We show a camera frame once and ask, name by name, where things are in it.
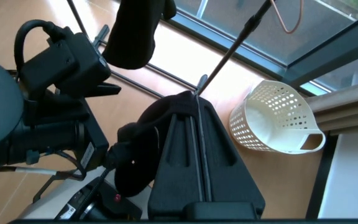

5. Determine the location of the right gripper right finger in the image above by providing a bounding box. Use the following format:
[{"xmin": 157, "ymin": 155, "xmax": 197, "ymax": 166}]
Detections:
[{"xmin": 195, "ymin": 95, "xmax": 266, "ymax": 220}]

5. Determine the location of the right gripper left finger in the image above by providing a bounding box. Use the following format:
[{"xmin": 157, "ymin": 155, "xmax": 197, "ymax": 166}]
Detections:
[{"xmin": 147, "ymin": 113, "xmax": 206, "ymax": 220}]

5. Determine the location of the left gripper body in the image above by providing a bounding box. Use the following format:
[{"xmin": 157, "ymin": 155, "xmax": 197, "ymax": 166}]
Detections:
[{"xmin": 7, "ymin": 98, "xmax": 110, "ymax": 172}]

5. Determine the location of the black garment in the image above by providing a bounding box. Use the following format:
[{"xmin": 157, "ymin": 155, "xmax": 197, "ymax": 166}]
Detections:
[{"xmin": 106, "ymin": 90, "xmax": 199, "ymax": 198}]

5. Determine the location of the white laundry basket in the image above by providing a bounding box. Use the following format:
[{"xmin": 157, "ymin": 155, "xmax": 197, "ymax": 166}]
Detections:
[{"xmin": 228, "ymin": 80, "xmax": 327, "ymax": 156}]

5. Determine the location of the black clothes rack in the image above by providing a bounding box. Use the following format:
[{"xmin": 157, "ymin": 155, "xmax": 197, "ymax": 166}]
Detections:
[{"xmin": 66, "ymin": 0, "xmax": 276, "ymax": 100}]

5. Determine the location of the pink clothes hanger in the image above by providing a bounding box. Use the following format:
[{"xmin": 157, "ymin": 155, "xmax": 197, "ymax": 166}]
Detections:
[{"xmin": 270, "ymin": 0, "xmax": 305, "ymax": 35}]

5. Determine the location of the beige curtain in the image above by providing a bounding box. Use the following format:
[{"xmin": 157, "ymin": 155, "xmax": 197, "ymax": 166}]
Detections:
[{"xmin": 305, "ymin": 77, "xmax": 358, "ymax": 137}]

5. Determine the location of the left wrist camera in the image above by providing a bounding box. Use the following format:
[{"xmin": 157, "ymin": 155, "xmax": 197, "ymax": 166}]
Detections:
[{"xmin": 19, "ymin": 26, "xmax": 122, "ymax": 125}]

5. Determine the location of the black cable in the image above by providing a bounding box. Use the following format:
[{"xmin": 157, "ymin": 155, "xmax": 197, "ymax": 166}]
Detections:
[{"xmin": 13, "ymin": 19, "xmax": 67, "ymax": 73}]

